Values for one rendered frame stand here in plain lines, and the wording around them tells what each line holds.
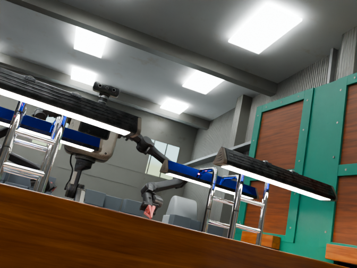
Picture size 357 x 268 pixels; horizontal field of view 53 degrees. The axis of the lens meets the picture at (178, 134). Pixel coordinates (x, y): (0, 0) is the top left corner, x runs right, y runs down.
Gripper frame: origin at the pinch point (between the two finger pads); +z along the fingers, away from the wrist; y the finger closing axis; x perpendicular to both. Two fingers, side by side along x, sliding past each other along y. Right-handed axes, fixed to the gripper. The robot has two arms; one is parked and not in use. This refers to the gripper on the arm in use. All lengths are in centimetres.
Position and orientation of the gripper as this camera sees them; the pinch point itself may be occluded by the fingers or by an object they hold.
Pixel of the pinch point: (151, 217)
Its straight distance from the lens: 211.7
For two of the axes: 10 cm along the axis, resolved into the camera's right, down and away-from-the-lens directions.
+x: -4.4, 8.2, 3.7
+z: 1.9, 4.9, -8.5
